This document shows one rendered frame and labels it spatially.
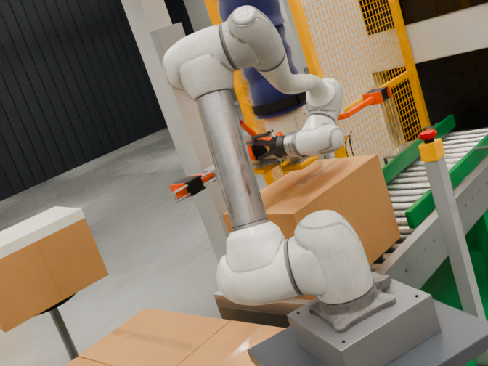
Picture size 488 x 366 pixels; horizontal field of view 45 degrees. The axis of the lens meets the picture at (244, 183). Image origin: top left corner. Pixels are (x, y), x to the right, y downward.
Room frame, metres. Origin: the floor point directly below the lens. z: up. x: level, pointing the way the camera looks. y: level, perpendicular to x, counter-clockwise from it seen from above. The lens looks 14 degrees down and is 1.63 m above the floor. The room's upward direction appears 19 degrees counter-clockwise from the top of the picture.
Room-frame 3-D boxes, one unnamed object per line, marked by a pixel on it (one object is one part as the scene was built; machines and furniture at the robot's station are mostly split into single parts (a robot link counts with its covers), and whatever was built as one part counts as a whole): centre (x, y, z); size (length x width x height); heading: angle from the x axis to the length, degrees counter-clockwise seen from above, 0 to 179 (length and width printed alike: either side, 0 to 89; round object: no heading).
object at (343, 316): (1.46, -0.18, 0.88); 0.22 x 0.18 x 0.06; 106
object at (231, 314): (2.17, 0.04, 0.48); 0.70 x 0.03 x 0.15; 44
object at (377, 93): (2.44, -0.64, 1.19); 0.09 x 0.08 x 0.05; 44
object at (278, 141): (2.12, -0.17, 1.19); 0.09 x 0.07 x 0.08; 45
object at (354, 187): (2.42, -0.23, 0.75); 0.60 x 0.40 x 0.40; 131
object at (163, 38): (3.34, 0.12, 1.62); 0.20 x 0.05 x 0.30; 134
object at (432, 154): (2.20, -0.73, 0.50); 0.07 x 0.07 x 1.00; 44
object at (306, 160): (2.35, -0.31, 1.09); 0.34 x 0.10 x 0.05; 134
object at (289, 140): (2.07, -0.22, 1.19); 0.09 x 0.06 x 0.09; 135
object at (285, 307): (2.17, 0.03, 0.58); 0.70 x 0.03 x 0.06; 44
